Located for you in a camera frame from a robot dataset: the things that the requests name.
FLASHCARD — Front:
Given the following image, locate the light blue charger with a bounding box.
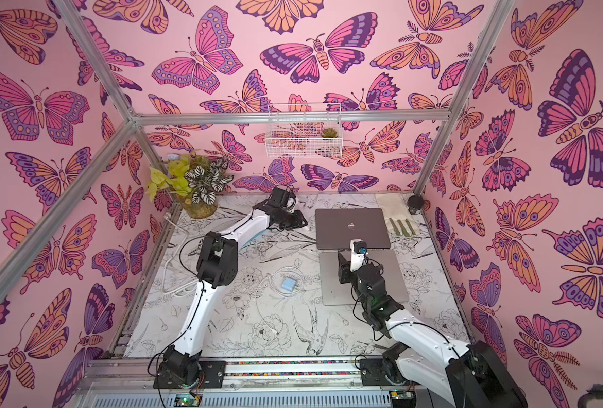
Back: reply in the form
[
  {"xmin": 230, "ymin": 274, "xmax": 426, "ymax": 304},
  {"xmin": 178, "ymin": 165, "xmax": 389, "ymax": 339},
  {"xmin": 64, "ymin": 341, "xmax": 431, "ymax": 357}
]
[{"xmin": 280, "ymin": 277, "xmax": 297, "ymax": 293}]

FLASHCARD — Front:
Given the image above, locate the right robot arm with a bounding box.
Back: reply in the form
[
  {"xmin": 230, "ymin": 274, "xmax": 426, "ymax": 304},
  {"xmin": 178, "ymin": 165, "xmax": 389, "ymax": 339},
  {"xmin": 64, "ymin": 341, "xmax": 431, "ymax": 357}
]
[{"xmin": 337, "ymin": 253, "xmax": 529, "ymax": 407}]

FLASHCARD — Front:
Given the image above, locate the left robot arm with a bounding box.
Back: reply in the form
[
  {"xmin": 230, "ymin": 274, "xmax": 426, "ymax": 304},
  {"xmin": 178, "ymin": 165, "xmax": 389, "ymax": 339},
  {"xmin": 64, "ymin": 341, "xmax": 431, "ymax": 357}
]
[{"xmin": 150, "ymin": 193, "xmax": 308, "ymax": 391}]

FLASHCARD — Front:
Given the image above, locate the silver laptop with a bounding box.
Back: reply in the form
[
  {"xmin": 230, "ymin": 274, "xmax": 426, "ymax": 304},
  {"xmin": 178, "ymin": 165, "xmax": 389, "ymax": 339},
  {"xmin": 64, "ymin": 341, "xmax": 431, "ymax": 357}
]
[{"xmin": 320, "ymin": 249, "xmax": 409, "ymax": 306}]

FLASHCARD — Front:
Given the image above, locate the dark grey laptop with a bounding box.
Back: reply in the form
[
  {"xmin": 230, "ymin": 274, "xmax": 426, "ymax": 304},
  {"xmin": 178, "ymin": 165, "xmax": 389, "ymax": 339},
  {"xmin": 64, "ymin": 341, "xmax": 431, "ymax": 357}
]
[{"xmin": 315, "ymin": 208, "xmax": 391, "ymax": 250}]

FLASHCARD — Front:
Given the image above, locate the green cutlery piece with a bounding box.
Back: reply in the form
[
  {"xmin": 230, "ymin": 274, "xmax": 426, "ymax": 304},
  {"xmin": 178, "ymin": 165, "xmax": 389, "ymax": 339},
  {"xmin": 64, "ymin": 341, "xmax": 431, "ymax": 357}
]
[
  {"xmin": 396, "ymin": 219, "xmax": 411, "ymax": 237},
  {"xmin": 405, "ymin": 219, "xmax": 418, "ymax": 236},
  {"xmin": 388, "ymin": 218, "xmax": 400, "ymax": 236}
]

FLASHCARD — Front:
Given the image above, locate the white cloth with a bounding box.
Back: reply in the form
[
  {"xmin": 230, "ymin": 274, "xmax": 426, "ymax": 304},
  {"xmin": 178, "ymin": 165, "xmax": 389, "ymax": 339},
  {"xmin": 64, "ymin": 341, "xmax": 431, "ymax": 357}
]
[{"xmin": 376, "ymin": 193, "xmax": 427, "ymax": 238}]

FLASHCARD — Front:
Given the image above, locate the potted plant in vase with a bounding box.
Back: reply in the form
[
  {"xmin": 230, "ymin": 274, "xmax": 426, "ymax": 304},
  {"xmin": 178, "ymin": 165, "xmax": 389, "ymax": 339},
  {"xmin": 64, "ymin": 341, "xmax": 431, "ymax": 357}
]
[{"xmin": 148, "ymin": 154, "xmax": 234, "ymax": 219}]

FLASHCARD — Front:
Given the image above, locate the small succulent in basket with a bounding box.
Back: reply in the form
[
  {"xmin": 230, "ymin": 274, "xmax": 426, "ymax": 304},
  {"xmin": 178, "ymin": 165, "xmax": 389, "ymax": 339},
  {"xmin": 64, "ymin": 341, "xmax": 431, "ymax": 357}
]
[{"xmin": 320, "ymin": 127, "xmax": 339, "ymax": 139}]

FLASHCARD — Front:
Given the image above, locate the black round object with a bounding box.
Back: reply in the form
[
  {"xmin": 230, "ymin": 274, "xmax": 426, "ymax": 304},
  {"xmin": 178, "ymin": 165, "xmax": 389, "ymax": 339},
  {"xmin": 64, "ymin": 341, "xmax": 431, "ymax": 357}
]
[{"xmin": 407, "ymin": 195, "xmax": 426, "ymax": 214}]

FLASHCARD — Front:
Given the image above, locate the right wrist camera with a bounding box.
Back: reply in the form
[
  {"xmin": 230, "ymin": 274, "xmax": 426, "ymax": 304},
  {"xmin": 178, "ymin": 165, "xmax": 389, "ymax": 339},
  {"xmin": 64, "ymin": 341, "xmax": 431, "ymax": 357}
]
[{"xmin": 350, "ymin": 239, "xmax": 368, "ymax": 272}]

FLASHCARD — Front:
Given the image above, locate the white wire basket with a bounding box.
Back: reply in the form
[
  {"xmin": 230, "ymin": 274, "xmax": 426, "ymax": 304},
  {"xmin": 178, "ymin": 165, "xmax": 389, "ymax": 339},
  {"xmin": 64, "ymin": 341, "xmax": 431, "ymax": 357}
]
[{"xmin": 262, "ymin": 102, "xmax": 344, "ymax": 160}]

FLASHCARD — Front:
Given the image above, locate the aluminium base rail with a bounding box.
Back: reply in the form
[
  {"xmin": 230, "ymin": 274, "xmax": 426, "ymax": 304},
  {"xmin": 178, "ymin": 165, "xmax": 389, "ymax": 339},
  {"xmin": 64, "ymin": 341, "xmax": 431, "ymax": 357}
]
[{"xmin": 69, "ymin": 355, "xmax": 451, "ymax": 407}]

